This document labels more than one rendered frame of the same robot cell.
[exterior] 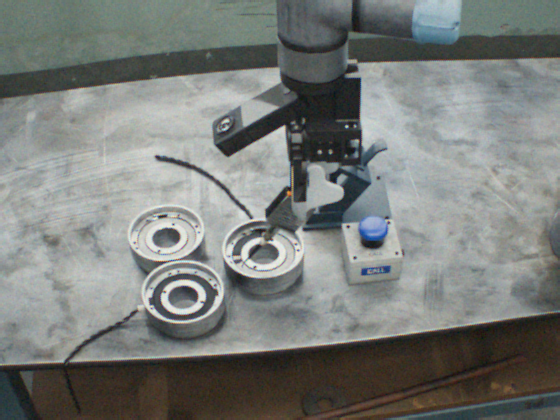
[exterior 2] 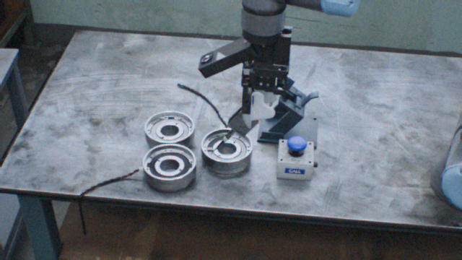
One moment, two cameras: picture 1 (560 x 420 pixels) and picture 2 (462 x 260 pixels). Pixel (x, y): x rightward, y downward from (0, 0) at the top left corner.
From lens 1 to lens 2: 0.25 m
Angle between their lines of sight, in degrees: 8
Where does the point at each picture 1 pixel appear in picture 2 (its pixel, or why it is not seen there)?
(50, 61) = (136, 24)
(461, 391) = not seen: outside the picture
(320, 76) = (263, 32)
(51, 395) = (73, 230)
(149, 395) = (141, 239)
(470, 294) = (359, 200)
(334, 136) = (269, 74)
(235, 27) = not seen: hidden behind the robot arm
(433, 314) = (328, 206)
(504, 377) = not seen: outside the picture
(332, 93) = (272, 46)
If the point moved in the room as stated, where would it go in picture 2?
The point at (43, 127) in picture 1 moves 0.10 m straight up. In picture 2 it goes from (107, 53) to (103, 19)
